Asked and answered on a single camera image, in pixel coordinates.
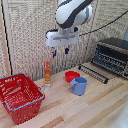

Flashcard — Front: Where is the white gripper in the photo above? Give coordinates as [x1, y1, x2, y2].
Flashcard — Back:
[45, 28, 80, 58]

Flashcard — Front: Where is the red and yellow carton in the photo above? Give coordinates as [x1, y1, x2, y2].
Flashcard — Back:
[44, 60, 52, 91]

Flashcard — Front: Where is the blue plastic mug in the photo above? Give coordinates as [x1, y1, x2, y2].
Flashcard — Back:
[69, 76, 88, 96]

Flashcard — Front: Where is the black cable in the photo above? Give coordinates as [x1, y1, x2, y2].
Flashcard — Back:
[79, 10, 128, 37]

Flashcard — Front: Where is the red plastic bowl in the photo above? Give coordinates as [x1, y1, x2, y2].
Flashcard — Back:
[64, 70, 81, 84]

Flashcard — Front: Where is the woven folding screen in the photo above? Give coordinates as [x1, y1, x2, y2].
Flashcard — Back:
[0, 0, 128, 83]

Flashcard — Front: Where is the black toaster oven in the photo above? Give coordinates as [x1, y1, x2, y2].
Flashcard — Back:
[91, 37, 128, 80]

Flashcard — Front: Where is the red plastic shopping basket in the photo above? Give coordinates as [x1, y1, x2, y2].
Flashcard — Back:
[0, 73, 46, 126]

